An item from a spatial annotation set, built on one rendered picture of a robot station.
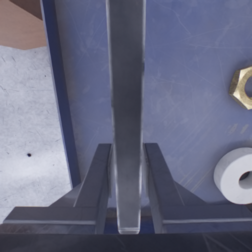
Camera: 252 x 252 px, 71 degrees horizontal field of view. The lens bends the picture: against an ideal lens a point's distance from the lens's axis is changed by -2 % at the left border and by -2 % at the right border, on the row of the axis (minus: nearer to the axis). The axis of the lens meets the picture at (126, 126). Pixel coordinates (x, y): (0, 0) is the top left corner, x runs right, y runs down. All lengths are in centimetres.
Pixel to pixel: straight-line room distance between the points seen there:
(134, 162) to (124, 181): 2
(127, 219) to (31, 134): 115
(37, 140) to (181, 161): 113
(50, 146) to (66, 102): 107
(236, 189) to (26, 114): 118
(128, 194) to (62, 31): 18
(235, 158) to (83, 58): 21
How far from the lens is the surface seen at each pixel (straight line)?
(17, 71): 126
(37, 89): 121
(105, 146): 15
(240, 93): 23
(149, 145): 15
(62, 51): 22
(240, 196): 28
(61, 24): 23
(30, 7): 70
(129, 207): 19
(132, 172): 16
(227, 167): 25
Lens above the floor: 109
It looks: 74 degrees down
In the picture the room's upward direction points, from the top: 179 degrees counter-clockwise
